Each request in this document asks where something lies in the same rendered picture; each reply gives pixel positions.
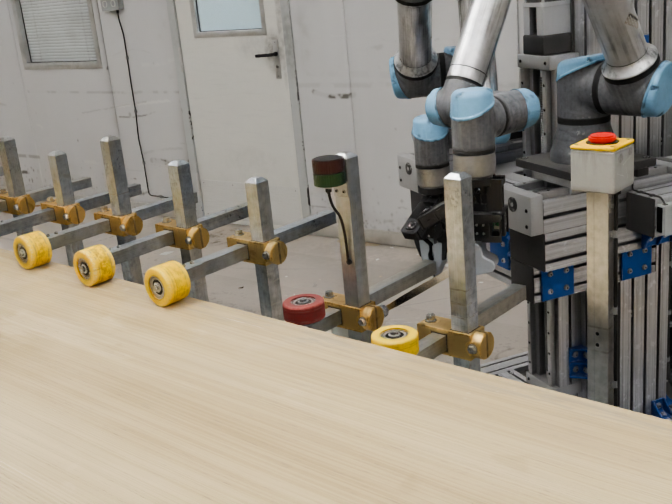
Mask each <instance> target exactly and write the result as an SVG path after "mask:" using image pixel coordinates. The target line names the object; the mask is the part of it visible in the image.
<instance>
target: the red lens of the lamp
mask: <svg viewBox="0 0 672 504"><path fill-rule="evenodd" d="M313 159H314V158H313ZM313 159H312V170H313V173H315V174H332V173H338V172H341V171H344V170H345V162H344V156H342V158H341V159H339V160H335V161H329V162H316V161H313Z"/></svg>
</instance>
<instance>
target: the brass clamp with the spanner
mask: <svg viewBox="0 0 672 504"><path fill-rule="evenodd" d="M333 295H334V296H335V297H333V298H330V299H327V298H324V296H323V298H324V303H325V309H327V308H329V307H331V308H335V309H339V310H340V311H341V321H342V324H340V325H338V326H336V327H340V328H344V329H348V330H352V331H356V332H360V333H362V332H364V331H366V330H370V331H375V330H377V329H379V328H380V327H381V326H382V324H383V321H384V312H383V310H382V308H381V307H379V306H376V303H375V301H371V300H370V302H368V303H366V304H365V305H363V306H361V307H355V306H351V305H346V303H345V295H343V294H339V293H334V292H333Z"/></svg>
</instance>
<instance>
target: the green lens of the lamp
mask: <svg viewBox="0 0 672 504"><path fill-rule="evenodd" d="M313 180H314V186H316V187H322V188H327V187H336V186H340V185H343V184H345V183H346V173H345V170H344V172H342V173H339V174H335V175H324V176H322V175H315V174H314V173H313Z"/></svg>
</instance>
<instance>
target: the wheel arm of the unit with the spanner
mask: <svg viewBox="0 0 672 504"><path fill-rule="evenodd" d="M436 273H437V272H436V261H432V260H427V259H425V260H423V261H421V262H419V263H417V264H415V265H413V266H411V267H409V268H407V269H405V270H403V271H401V272H399V273H397V274H395V275H393V276H391V277H389V278H387V279H385V280H383V281H381V282H379V283H377V284H375V285H373V286H371V287H369V295H370V300H371V301H375V303H376V305H378V304H380V303H382V302H383V301H385V300H387V299H389V298H391V297H393V296H395V295H397V294H399V293H400V292H402V291H404V290H406V289H408V288H410V287H412V286H414V285H416V284H417V283H419V282H421V281H423V280H425V279H427V278H429V277H431V276H433V275H435V274H436ZM325 313H326V315H325V317H324V318H323V319H322V320H321V321H319V322H316V323H313V324H310V325H307V326H304V327H308V328H312V329H316V330H320V331H324V332H327V331H329V330H330V329H332V328H334V327H336V326H338V325H340V324H342V321H341V311H340V310H339V309H335V308H331V307H329V308H327V309H325Z"/></svg>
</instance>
